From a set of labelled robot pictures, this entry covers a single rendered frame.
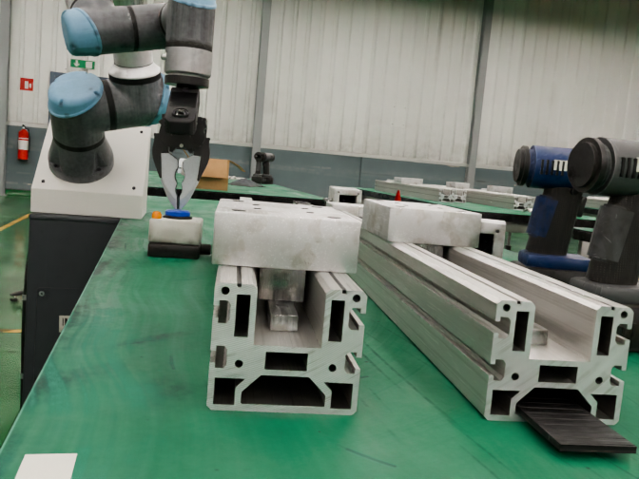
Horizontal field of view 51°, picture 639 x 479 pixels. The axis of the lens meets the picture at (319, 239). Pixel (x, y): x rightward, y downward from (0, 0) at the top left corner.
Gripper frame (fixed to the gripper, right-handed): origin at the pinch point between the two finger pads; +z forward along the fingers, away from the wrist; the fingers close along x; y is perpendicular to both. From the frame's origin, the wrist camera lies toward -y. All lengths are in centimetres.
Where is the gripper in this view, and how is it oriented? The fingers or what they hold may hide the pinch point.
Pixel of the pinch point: (178, 201)
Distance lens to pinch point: 111.6
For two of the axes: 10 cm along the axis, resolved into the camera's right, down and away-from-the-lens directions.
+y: -1.2, -1.2, 9.9
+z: -0.9, 9.9, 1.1
